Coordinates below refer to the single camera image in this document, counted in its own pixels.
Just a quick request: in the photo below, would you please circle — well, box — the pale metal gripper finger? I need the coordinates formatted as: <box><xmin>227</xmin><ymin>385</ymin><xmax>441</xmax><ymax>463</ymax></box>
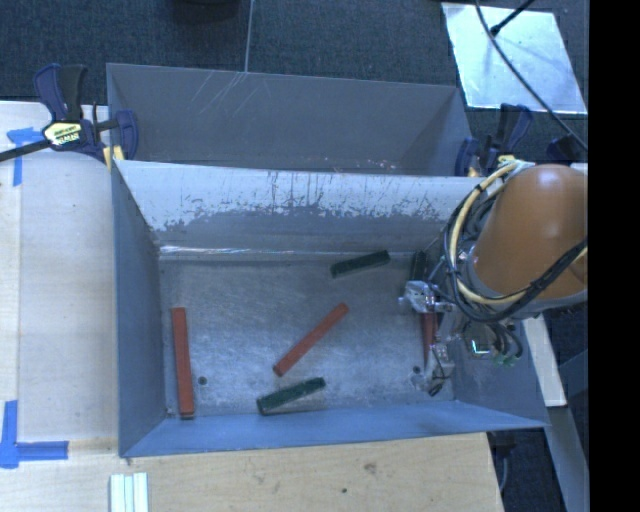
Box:
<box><xmin>397</xmin><ymin>279</ymin><xmax>454</xmax><ymax>316</ymax></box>
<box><xmin>411</xmin><ymin>343</ymin><xmax>457</xmax><ymax>394</ymax></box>

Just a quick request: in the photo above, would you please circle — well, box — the red-brown flat block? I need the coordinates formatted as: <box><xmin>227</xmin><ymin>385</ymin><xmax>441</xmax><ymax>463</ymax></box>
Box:
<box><xmin>419</xmin><ymin>312</ymin><xmax>439</xmax><ymax>371</ymax></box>
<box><xmin>170</xmin><ymin>306</ymin><xmax>197</xmax><ymax>420</ymax></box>
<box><xmin>272</xmin><ymin>301</ymin><xmax>351</xmax><ymax>378</ymax></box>

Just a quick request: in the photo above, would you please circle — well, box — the dark green flat block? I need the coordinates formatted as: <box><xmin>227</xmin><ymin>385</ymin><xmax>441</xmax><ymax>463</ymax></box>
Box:
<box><xmin>255</xmin><ymin>376</ymin><xmax>327</xmax><ymax>417</ymax></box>
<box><xmin>329</xmin><ymin>249</ymin><xmax>392</xmax><ymax>279</ymax></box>

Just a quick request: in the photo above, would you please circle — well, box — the grey metal bin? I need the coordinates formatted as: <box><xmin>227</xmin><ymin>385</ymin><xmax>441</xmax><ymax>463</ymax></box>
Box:
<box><xmin>104</xmin><ymin>62</ymin><xmax>552</xmax><ymax>459</ymax></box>

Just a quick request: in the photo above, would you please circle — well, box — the pale wood board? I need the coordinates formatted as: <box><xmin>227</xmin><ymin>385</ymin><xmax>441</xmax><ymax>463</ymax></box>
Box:
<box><xmin>17</xmin><ymin>149</ymin><xmax>120</xmax><ymax>445</ymax></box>

